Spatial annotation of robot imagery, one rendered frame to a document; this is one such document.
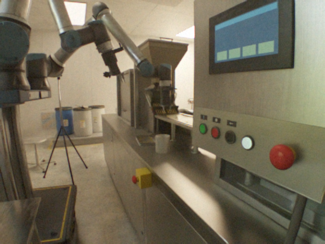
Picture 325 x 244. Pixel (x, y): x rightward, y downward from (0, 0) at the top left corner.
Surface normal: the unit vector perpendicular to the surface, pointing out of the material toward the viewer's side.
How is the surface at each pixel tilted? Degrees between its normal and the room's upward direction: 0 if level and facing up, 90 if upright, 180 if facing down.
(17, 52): 95
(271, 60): 90
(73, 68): 90
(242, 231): 0
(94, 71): 90
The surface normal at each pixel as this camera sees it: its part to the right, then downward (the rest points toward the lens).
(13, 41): 0.70, 0.21
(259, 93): -0.90, 0.07
